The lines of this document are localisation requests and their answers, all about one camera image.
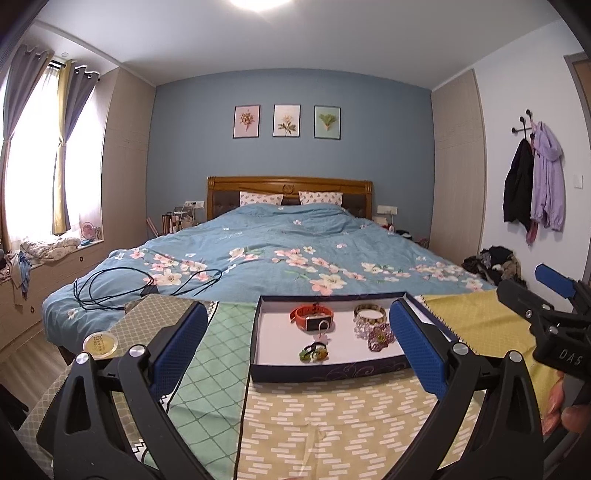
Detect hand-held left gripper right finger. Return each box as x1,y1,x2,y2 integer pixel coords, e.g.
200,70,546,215
389,298,546,480

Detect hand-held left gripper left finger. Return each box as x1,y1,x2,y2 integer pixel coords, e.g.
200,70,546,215
38,301,209,480

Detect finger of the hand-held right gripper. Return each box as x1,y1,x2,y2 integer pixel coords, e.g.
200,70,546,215
497,278,588,328
534,263,591,309

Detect purple bead bracelet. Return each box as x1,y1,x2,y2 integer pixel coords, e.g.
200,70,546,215
367,323,398,352

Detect clear crystal bead bracelet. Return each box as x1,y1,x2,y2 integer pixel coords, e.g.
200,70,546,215
353,316,393,340

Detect brown horn bangle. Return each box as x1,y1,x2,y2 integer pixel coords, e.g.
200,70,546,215
353,304,387,324

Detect dark blue cardboard box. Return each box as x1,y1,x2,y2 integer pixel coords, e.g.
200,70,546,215
249,291,458,384

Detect orange smart watch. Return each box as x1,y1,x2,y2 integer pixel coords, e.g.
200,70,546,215
289,305,335,332

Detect person's right hand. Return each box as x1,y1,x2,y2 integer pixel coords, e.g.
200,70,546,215
542,375,591,435

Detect pile of dark clothes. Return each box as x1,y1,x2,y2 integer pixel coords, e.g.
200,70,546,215
462,246,527,287

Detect small yellow jelly cup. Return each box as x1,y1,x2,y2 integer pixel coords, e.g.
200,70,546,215
83,332,118,360

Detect black jacket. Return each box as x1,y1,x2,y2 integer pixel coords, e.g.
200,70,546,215
502,137,535,234

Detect purple jacket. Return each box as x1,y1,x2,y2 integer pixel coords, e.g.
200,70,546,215
525,121,566,245

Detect cluttered bedside table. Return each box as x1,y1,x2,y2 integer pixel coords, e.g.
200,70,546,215
145,208,201,238

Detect beige wardrobe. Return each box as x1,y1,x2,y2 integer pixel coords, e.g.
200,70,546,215
99,68,158,259
429,69,488,273

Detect window seat cabinet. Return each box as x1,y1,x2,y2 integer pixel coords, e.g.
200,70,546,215
0,240,109,354

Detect bed with blue floral duvet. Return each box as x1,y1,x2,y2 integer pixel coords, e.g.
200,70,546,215
41,204,497,333

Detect crumpled light bedding pile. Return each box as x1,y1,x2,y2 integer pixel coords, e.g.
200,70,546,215
18,235,83,263

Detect white patterned pillow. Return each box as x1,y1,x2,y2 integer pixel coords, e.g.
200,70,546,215
298,189,345,206
239,191,284,207

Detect blue garment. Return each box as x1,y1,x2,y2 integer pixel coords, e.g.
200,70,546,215
9,249,33,305

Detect wooden headboard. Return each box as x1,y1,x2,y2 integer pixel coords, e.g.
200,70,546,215
206,175,374,222

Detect white sheer curtain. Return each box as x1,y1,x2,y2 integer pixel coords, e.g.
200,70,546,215
0,69,63,250

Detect framed pink flower picture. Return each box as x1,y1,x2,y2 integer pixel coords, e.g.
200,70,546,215
233,104,262,139

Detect yellow and grey curtain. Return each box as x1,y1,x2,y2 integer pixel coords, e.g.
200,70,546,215
52,60,100,236

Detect framed green leaf picture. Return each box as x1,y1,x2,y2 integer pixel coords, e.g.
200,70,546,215
314,104,343,140

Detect framed white flower picture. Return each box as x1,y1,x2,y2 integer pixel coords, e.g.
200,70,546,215
272,103,302,138

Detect black curtain rod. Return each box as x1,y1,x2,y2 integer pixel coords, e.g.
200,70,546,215
46,58,101,84

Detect round ceiling lamp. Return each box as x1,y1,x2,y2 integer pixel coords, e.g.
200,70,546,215
228,0,296,10

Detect black charger cable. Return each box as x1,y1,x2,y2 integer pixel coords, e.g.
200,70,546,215
71,265,223,311

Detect black wall coat hooks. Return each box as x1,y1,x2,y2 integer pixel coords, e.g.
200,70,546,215
510,109,541,139

